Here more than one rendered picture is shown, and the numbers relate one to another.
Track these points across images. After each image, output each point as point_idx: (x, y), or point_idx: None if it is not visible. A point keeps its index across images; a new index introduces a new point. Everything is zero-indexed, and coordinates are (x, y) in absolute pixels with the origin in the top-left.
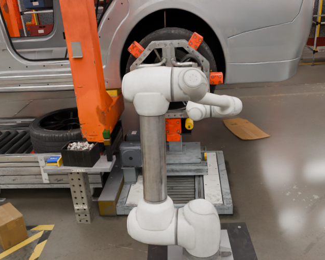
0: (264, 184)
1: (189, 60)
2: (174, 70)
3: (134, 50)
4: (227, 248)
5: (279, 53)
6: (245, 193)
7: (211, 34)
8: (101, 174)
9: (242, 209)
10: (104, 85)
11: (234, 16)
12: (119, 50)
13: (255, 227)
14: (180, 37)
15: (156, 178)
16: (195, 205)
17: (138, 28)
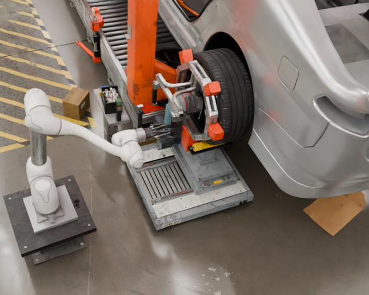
0: (218, 247)
1: None
2: (34, 108)
3: (181, 57)
4: (52, 219)
5: (285, 164)
6: (195, 234)
7: None
8: (140, 123)
9: (168, 237)
10: (151, 67)
11: (267, 95)
12: (204, 43)
13: (146, 250)
14: (212, 75)
15: (31, 150)
16: (40, 181)
17: None
